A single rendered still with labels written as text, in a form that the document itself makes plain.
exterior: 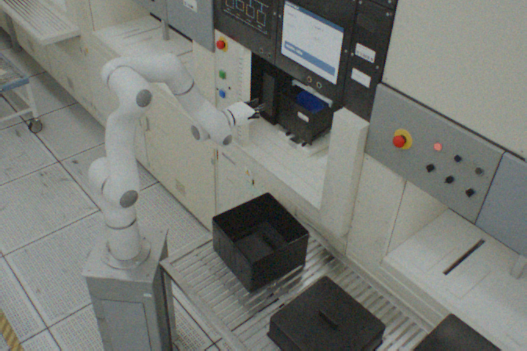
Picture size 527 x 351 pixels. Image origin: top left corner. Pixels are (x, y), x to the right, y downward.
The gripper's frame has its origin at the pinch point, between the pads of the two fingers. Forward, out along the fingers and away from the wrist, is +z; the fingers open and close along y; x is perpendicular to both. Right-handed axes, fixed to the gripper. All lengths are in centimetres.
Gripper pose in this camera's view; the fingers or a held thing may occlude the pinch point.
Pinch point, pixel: (258, 105)
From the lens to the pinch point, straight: 226.7
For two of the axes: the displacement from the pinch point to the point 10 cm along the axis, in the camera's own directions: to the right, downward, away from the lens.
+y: 6.5, 5.0, -5.8
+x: 0.4, -7.8, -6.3
